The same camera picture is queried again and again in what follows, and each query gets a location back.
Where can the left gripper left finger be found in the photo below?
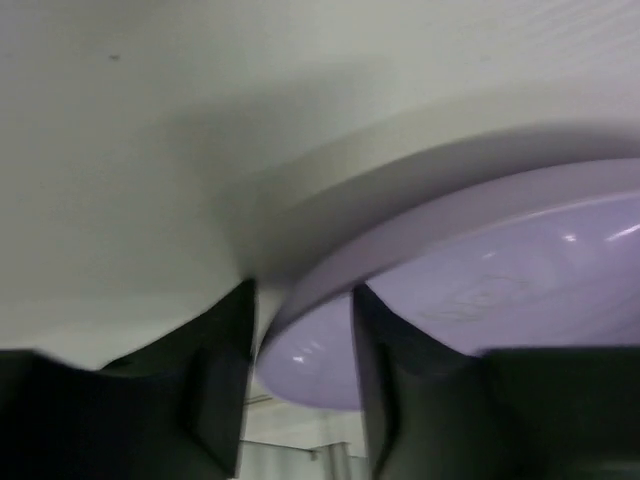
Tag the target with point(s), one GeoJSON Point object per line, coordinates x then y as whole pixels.
{"type": "Point", "coordinates": [173, 409]}

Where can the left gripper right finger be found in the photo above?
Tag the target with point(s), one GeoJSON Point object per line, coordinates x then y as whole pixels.
{"type": "Point", "coordinates": [431, 412]}

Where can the purple plate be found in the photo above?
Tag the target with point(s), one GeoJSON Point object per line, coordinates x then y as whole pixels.
{"type": "Point", "coordinates": [541, 258]}

